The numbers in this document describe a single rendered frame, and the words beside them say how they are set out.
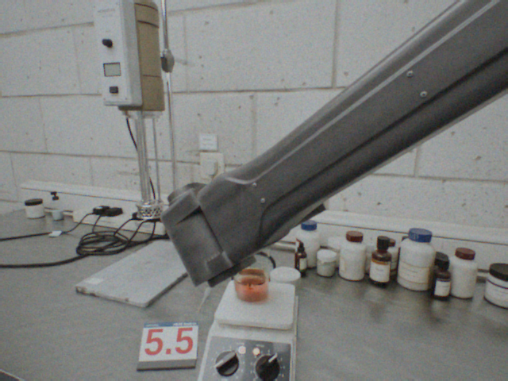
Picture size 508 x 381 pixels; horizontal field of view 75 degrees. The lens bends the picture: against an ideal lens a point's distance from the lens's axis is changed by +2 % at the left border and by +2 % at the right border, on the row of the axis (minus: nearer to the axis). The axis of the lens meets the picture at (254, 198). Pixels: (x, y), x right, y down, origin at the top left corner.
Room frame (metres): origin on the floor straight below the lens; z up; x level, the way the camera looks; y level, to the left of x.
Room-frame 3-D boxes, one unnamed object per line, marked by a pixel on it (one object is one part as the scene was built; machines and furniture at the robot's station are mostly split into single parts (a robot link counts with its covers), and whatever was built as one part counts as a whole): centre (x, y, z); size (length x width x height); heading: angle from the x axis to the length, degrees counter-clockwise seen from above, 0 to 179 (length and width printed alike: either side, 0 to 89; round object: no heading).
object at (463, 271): (0.66, -0.45, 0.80); 0.06 x 0.06 x 0.10
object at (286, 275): (0.59, -0.06, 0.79); 0.06 x 0.06 x 0.08
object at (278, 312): (0.48, -0.01, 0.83); 0.12 x 0.12 x 0.01; 81
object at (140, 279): (0.77, 0.26, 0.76); 0.30 x 0.20 x 0.01; 158
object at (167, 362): (0.46, 0.14, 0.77); 0.09 x 0.06 x 0.04; 94
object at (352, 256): (0.74, -0.24, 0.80); 0.06 x 0.06 x 0.11
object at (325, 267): (0.75, -0.18, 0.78); 0.05 x 0.05 x 0.05
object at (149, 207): (0.78, 0.26, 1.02); 0.07 x 0.07 x 0.25
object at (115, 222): (1.11, 0.47, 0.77); 0.40 x 0.06 x 0.04; 68
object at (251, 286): (0.49, 0.01, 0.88); 0.07 x 0.06 x 0.08; 143
